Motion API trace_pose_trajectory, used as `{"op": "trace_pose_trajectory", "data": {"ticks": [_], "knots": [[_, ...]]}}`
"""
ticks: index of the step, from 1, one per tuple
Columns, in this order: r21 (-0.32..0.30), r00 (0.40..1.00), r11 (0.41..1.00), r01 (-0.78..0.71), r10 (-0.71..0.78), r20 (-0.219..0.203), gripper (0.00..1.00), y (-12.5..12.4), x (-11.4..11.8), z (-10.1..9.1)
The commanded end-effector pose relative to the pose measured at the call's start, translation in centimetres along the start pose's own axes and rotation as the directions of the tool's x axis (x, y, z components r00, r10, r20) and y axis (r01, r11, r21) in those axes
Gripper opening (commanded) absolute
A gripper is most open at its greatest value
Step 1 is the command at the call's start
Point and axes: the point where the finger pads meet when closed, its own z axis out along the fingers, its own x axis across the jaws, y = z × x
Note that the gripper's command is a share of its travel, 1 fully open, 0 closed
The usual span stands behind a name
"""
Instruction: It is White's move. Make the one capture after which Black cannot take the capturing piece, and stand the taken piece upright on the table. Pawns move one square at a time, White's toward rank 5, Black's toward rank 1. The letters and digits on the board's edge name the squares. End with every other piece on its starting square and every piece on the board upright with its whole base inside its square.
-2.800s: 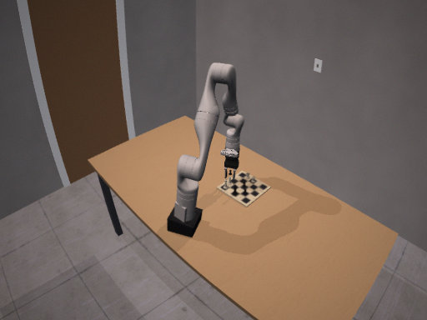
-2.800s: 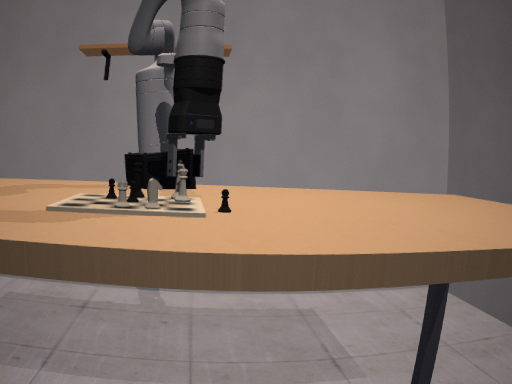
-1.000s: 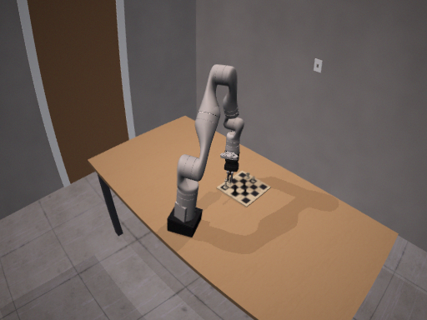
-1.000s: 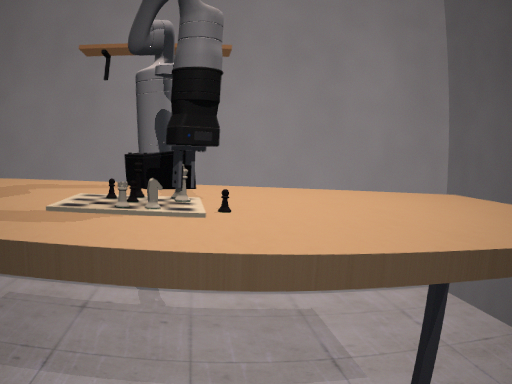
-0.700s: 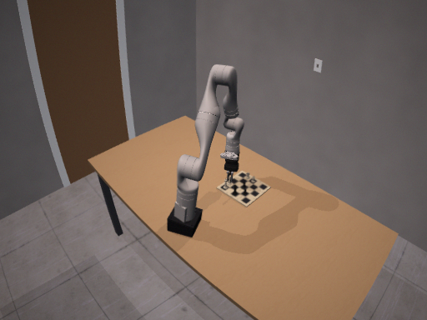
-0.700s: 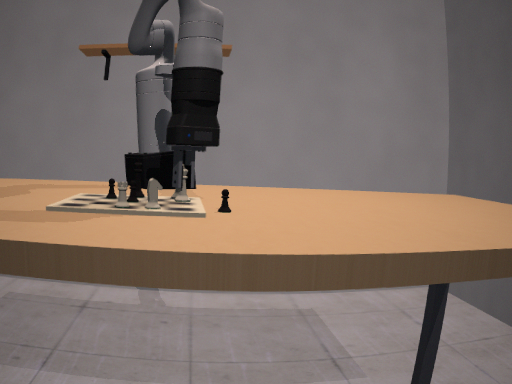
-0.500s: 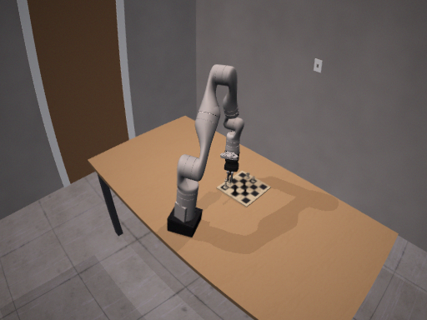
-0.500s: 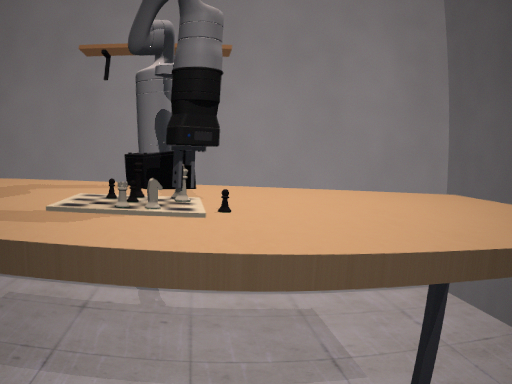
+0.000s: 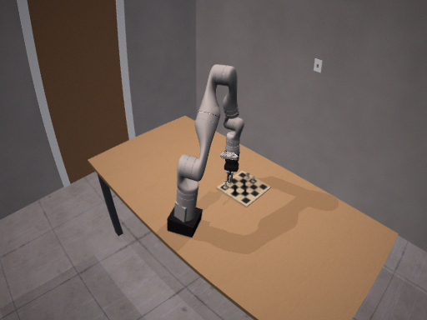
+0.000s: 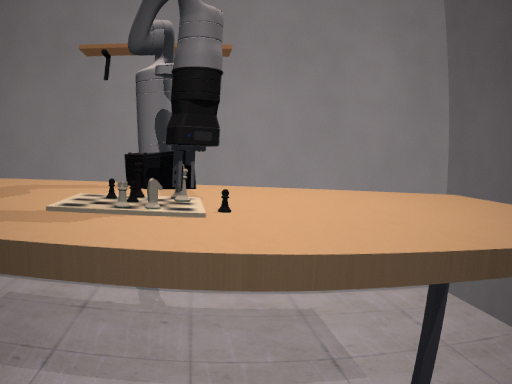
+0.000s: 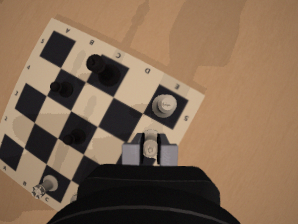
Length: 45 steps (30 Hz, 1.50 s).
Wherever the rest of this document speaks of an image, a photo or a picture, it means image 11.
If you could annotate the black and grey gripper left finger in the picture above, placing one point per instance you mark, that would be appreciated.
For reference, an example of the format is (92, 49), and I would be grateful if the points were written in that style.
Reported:
(132, 153)

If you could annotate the white rook chess piece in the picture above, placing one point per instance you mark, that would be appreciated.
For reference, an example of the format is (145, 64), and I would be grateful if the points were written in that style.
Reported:
(50, 183)

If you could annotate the white knight chess piece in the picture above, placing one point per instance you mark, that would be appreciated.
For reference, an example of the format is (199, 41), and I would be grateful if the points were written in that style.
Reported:
(73, 198)

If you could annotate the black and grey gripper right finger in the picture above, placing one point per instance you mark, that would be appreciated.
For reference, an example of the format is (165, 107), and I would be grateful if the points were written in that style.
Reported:
(167, 154)

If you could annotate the black and cream chessboard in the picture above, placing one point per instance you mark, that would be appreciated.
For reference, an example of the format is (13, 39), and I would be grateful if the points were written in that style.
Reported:
(36, 119)

